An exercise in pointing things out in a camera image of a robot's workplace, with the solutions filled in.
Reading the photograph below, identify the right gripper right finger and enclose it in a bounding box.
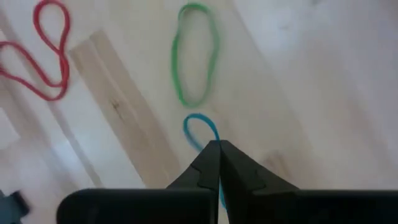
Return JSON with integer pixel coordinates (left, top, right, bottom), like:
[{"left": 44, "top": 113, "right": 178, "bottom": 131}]
[{"left": 220, "top": 139, "right": 398, "bottom": 224}]

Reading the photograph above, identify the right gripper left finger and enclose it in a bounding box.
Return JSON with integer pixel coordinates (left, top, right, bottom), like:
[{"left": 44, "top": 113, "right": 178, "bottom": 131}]
[{"left": 56, "top": 139, "right": 221, "bottom": 224}]

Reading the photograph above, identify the blue rubber band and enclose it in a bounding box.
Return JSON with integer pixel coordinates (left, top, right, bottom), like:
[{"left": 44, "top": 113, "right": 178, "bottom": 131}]
[{"left": 182, "top": 113, "right": 227, "bottom": 210}]

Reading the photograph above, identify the green rubber band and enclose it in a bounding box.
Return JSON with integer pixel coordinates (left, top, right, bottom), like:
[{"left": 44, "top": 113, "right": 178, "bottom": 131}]
[{"left": 170, "top": 2, "right": 220, "bottom": 109}]

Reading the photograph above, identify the red rubber band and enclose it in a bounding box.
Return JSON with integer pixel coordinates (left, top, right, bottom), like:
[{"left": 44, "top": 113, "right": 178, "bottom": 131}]
[{"left": 0, "top": 0, "right": 72, "bottom": 102}]

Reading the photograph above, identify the black frame bracket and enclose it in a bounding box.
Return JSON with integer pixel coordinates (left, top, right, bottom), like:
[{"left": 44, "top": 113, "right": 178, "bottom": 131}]
[{"left": 0, "top": 189, "right": 31, "bottom": 224}]

